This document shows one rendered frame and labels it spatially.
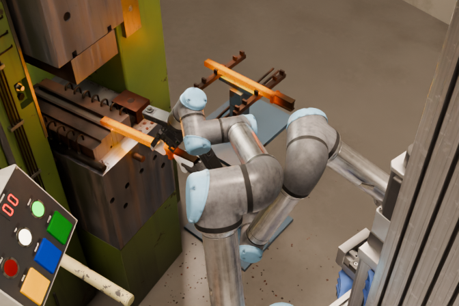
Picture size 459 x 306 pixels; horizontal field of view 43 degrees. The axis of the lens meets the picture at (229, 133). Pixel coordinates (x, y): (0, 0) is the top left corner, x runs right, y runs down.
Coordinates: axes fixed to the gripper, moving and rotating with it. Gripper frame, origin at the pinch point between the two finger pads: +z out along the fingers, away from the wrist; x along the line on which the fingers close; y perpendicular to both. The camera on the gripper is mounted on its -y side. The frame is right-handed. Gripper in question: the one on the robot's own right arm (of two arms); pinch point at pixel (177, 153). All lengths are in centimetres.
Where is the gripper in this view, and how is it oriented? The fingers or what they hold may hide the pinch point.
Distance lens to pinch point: 195.6
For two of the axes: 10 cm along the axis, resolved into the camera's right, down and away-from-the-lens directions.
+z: -8.5, -3.5, 4.0
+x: 5.3, -5.9, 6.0
